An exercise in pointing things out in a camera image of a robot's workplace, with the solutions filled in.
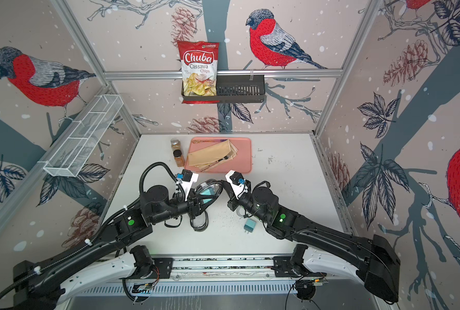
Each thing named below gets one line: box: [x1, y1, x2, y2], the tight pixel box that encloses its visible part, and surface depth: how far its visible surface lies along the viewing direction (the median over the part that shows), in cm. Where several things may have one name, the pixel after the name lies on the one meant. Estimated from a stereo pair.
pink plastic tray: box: [184, 136, 252, 174], surface depth 113 cm
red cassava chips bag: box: [177, 40, 221, 104], surface depth 86 cm
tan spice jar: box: [170, 137, 182, 152], surface depth 106 cm
